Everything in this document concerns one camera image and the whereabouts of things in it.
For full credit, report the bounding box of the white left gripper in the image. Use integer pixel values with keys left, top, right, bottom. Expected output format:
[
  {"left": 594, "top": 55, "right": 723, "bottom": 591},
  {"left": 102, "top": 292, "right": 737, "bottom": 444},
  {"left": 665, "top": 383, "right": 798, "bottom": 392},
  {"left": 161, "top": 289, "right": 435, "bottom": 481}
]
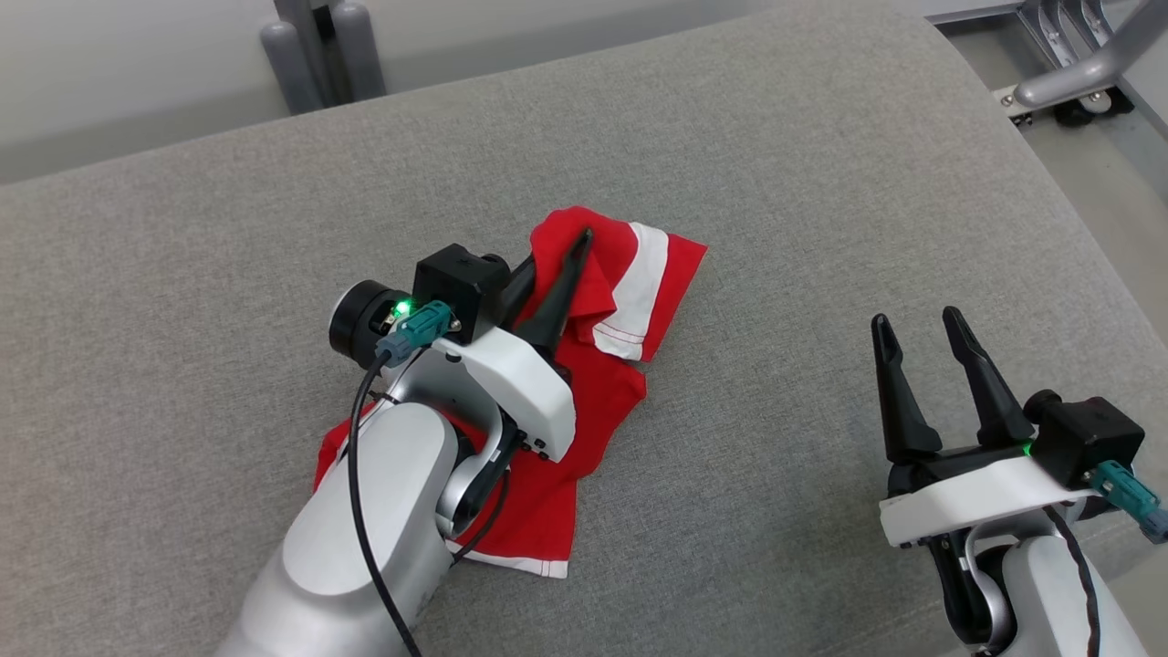
[{"left": 429, "top": 228, "right": 594, "bottom": 463}]

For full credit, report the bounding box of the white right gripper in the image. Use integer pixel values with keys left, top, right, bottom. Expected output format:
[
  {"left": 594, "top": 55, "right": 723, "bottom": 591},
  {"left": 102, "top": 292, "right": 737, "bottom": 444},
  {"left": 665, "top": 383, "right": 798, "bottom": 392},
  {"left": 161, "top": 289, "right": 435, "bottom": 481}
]
[{"left": 871, "top": 306, "right": 1096, "bottom": 548}]

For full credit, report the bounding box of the red garment with white stripe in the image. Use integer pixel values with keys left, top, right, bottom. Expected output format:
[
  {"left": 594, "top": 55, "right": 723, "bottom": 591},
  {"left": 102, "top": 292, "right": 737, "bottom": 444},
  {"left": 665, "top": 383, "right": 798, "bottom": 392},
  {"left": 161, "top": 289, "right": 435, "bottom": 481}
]
[{"left": 313, "top": 206, "right": 709, "bottom": 579}]

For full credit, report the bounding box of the black cylindrical left gripper motor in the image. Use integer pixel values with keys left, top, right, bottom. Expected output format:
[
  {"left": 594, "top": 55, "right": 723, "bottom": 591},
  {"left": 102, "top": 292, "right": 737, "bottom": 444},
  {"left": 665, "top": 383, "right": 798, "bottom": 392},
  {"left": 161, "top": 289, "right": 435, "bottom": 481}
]
[{"left": 328, "top": 278, "right": 413, "bottom": 368}]

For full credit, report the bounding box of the grey tubular stand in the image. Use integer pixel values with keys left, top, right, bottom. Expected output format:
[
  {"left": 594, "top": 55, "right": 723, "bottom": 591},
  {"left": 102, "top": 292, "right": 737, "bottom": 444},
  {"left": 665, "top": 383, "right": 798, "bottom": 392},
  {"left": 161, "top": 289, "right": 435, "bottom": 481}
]
[{"left": 260, "top": 0, "right": 386, "bottom": 116}]

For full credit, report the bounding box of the black caster wheel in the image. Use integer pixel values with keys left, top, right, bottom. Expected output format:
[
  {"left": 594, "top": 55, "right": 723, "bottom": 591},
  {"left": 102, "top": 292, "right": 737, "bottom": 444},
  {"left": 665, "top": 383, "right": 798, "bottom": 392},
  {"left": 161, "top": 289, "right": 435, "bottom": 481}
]
[{"left": 1056, "top": 87, "right": 1135, "bottom": 127}]

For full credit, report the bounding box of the teal left camera connector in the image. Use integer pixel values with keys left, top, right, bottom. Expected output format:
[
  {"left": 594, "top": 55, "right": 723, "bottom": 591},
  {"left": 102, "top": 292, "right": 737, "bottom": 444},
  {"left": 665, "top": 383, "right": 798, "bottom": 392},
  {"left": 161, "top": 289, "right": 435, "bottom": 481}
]
[{"left": 374, "top": 299, "right": 454, "bottom": 369}]

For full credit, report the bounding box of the teal camera connector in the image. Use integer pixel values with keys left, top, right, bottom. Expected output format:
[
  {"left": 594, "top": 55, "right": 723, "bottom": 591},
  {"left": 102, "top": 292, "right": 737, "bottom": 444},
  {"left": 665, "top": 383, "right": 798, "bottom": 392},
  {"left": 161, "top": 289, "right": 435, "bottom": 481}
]
[
  {"left": 1090, "top": 460, "right": 1168, "bottom": 546},
  {"left": 374, "top": 299, "right": 454, "bottom": 369}
]

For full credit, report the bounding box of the teal right camera connector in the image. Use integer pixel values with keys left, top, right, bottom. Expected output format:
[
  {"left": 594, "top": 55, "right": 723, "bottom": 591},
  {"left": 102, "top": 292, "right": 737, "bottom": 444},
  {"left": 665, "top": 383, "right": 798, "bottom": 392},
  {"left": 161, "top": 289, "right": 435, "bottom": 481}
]
[{"left": 1090, "top": 460, "right": 1168, "bottom": 546}]

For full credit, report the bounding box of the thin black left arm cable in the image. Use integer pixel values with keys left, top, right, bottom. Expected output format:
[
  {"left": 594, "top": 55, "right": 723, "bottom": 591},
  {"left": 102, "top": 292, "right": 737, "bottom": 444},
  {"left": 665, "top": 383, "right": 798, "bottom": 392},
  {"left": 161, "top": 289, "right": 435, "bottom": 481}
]
[{"left": 347, "top": 351, "right": 425, "bottom": 657}]

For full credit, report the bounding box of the grey metal cart frame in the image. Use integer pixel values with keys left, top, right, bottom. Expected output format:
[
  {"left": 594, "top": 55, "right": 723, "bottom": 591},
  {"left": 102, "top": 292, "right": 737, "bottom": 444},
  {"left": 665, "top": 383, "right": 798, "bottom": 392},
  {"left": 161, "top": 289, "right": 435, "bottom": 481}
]
[{"left": 926, "top": 0, "right": 1168, "bottom": 129}]

